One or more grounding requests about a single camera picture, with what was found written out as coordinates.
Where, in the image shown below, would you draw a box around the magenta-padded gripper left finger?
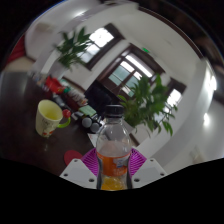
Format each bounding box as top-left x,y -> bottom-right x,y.
59,148 -> 101,190

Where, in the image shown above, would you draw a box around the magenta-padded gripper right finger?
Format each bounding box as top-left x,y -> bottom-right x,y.
127,148 -> 168,190

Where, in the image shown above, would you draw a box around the clear bottle with orange drink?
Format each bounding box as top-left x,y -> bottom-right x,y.
95,104 -> 133,192

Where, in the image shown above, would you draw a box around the flat round red coaster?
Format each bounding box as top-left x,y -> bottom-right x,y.
63,149 -> 84,167

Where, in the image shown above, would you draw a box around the printed paper leaflet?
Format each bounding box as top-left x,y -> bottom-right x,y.
87,132 -> 101,148

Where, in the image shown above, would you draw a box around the green book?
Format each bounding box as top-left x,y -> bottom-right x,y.
78,104 -> 98,118

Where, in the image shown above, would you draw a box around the large potted plant white pot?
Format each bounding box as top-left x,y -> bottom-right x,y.
118,73 -> 179,148

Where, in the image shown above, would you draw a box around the black chair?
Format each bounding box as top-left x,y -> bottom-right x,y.
83,79 -> 121,116

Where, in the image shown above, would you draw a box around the narrow dark-framed window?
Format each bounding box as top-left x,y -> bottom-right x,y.
163,79 -> 187,109

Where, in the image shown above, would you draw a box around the red box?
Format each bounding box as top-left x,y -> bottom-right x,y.
44,75 -> 66,95

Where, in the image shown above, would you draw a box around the dark wooden double door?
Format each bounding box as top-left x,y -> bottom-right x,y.
96,43 -> 166,101

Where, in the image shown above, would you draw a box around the small potted plant white pot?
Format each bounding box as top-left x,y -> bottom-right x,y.
49,27 -> 98,80

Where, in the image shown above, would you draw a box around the wide dark-framed window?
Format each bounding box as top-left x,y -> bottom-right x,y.
74,23 -> 125,71

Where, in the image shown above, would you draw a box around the red carpeted stairs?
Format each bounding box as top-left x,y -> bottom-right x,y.
6,34 -> 28,64

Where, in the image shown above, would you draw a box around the yellow mug with red-green handle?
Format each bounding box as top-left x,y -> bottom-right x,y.
35,99 -> 72,138

